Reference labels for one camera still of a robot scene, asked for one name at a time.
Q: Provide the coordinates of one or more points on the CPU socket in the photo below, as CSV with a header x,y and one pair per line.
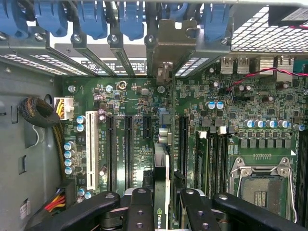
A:
x,y
260,190

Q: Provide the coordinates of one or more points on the white power connector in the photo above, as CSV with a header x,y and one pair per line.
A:
x,y
68,108

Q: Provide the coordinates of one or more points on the empty RAM slot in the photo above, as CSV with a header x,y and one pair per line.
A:
x,y
213,163
223,163
302,173

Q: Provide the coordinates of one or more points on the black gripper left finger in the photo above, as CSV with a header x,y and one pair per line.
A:
x,y
139,211

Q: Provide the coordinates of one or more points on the blue card retention clip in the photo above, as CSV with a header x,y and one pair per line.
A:
x,y
215,21
132,19
178,10
51,16
92,19
12,16

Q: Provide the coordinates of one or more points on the green motherboard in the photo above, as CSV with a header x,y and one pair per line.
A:
x,y
264,108

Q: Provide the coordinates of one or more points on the short black expansion slot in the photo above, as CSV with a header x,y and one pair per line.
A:
x,y
147,127

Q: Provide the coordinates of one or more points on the long black expansion slot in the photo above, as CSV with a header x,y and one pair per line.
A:
x,y
184,144
111,154
129,154

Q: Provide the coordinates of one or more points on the socket locking lever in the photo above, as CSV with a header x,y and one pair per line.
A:
x,y
293,192

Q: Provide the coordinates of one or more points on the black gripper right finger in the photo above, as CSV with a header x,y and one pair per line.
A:
x,y
195,211

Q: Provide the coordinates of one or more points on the white PCI expansion slot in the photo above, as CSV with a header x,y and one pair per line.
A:
x,y
92,149

